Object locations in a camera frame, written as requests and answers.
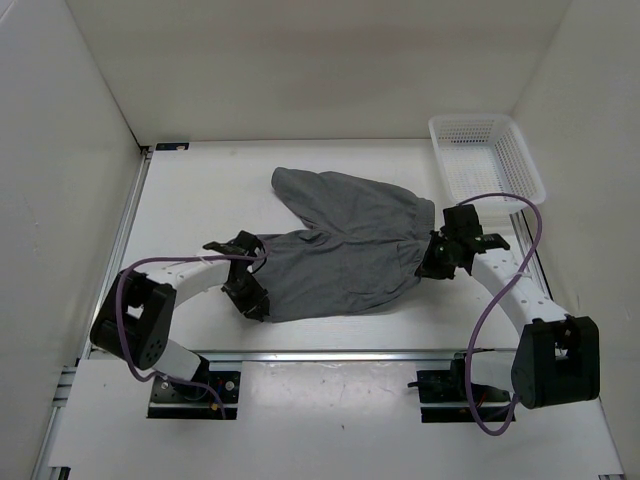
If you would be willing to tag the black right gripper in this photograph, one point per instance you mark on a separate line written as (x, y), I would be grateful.
(429, 268)

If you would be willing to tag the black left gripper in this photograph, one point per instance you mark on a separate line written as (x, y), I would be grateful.
(258, 297)

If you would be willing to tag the grey shorts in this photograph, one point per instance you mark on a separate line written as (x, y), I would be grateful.
(361, 246)

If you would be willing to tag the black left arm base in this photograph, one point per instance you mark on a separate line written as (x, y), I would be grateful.
(186, 388)

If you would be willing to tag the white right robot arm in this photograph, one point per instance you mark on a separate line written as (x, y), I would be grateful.
(557, 360)

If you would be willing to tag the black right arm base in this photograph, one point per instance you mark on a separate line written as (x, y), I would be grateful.
(442, 396)

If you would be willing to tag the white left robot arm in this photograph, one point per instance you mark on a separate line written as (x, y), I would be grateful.
(134, 320)

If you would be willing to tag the white plastic basket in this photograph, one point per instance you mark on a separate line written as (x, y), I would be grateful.
(479, 154)

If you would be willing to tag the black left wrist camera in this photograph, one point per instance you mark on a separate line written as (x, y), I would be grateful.
(243, 244)

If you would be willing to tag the aluminium table edge rail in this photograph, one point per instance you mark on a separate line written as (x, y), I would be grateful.
(329, 356)

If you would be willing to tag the aluminium left side rail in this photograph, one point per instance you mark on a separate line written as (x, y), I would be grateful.
(42, 469)

